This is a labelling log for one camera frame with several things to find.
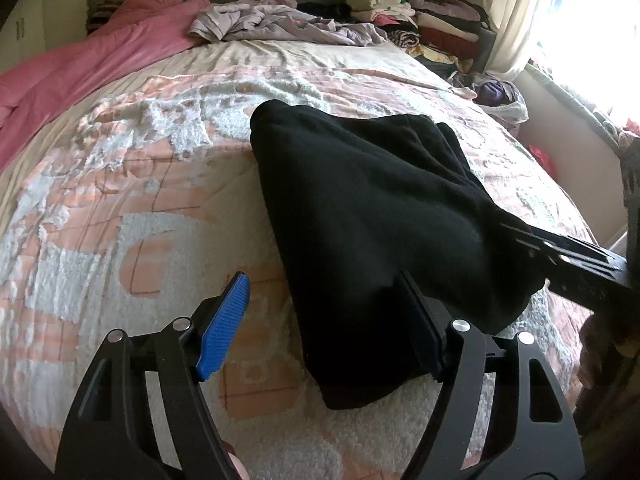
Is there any black sweater with orange cuffs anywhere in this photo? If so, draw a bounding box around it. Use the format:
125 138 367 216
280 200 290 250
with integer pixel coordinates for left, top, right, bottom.
250 101 544 410

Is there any red item on floor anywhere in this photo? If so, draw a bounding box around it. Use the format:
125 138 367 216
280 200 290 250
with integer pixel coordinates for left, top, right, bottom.
526 145 558 181

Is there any dark striped pillow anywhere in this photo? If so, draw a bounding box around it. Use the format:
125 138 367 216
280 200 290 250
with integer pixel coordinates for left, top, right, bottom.
86 0 122 36

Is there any beige bed sheet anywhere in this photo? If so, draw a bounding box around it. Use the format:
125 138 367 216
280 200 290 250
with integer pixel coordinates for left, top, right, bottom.
1 40 446 222

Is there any stack of folded clothes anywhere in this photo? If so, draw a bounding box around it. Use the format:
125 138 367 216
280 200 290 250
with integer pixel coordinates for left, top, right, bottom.
345 0 496 79

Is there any pink duvet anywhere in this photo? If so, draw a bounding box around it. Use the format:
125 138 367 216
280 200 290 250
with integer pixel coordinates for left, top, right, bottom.
1 0 210 168

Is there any pink white floral blanket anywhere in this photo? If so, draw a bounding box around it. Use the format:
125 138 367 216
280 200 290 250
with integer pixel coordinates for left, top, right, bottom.
1 63 591 479

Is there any lilac crumpled garment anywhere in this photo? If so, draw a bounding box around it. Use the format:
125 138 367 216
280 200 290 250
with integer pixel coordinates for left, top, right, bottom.
188 0 387 47

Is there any person's hand under gripper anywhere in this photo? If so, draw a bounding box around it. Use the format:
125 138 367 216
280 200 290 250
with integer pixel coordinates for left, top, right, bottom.
222 441 250 480

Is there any white curtain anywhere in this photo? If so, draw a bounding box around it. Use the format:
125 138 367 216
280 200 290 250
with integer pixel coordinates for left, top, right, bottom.
484 0 555 81

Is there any white plastic bag with clothes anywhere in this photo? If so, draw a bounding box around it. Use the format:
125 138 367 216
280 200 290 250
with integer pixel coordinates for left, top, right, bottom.
448 72 529 138

